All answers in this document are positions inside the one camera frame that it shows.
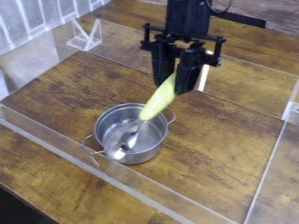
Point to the green handled metal spoon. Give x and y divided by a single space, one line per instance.
153 108

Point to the stainless steel pot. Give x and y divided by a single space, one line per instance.
152 133

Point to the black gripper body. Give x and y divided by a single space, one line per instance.
169 46

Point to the black bar in background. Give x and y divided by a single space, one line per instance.
246 20

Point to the clear acrylic enclosure wall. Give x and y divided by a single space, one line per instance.
154 194

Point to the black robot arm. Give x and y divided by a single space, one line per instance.
186 17

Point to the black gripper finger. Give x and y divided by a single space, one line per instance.
186 74
162 63

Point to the clear acrylic triangular stand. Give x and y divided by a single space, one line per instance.
84 41

